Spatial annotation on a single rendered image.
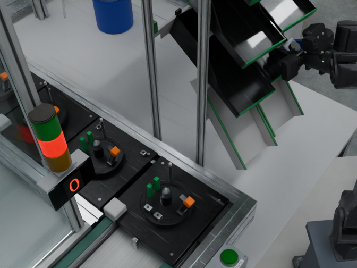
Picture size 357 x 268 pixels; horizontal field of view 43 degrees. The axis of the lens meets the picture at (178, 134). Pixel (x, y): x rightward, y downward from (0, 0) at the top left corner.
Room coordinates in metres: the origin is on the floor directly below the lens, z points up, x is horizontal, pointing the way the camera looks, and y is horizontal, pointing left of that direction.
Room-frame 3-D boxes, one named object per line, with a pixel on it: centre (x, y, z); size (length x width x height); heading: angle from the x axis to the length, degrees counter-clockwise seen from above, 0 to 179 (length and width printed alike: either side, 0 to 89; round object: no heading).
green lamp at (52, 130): (0.57, 0.25, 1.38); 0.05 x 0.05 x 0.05
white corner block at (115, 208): (0.63, 0.17, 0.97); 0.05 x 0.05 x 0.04; 49
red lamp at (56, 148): (0.57, 0.25, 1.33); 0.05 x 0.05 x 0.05
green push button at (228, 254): (0.49, -0.12, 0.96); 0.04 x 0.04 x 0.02
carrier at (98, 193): (0.81, 0.23, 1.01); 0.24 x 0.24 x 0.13; 49
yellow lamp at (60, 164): (0.57, 0.25, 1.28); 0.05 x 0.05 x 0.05
